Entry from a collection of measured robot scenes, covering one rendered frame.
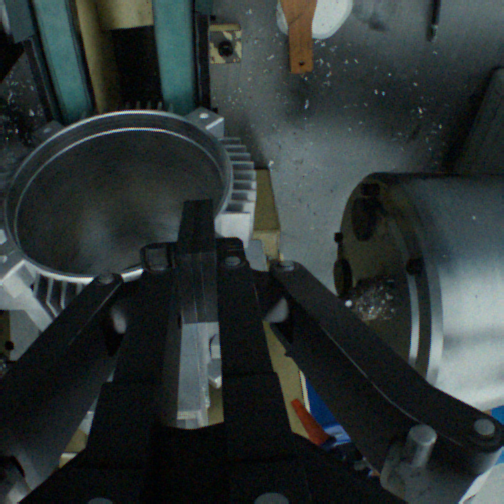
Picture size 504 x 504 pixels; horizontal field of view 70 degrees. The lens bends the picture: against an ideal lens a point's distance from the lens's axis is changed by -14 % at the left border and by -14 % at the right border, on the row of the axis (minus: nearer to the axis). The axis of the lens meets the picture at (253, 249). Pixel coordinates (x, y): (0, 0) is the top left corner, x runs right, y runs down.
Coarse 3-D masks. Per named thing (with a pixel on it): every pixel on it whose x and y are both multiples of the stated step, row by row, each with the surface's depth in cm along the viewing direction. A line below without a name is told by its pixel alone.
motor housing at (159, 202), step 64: (64, 128) 29; (128, 128) 31; (192, 128) 30; (0, 192) 25; (64, 192) 32; (128, 192) 37; (192, 192) 35; (256, 192) 26; (64, 256) 35; (128, 256) 44
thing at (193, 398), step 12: (192, 324) 28; (192, 336) 28; (192, 348) 27; (204, 348) 34; (180, 360) 27; (192, 360) 27; (204, 360) 32; (180, 372) 26; (192, 372) 26; (204, 372) 30; (180, 384) 26; (192, 384) 26; (204, 384) 30; (180, 396) 25; (192, 396) 25; (204, 396) 32; (180, 408) 25; (192, 408) 25; (204, 408) 31; (84, 420) 29; (180, 420) 35; (192, 420) 34; (204, 420) 29; (84, 432) 29
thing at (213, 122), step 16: (192, 112) 30; (208, 112) 30; (48, 128) 29; (208, 128) 29; (0, 256) 21; (16, 256) 21; (0, 272) 21; (16, 272) 21; (16, 288) 22; (208, 368) 37
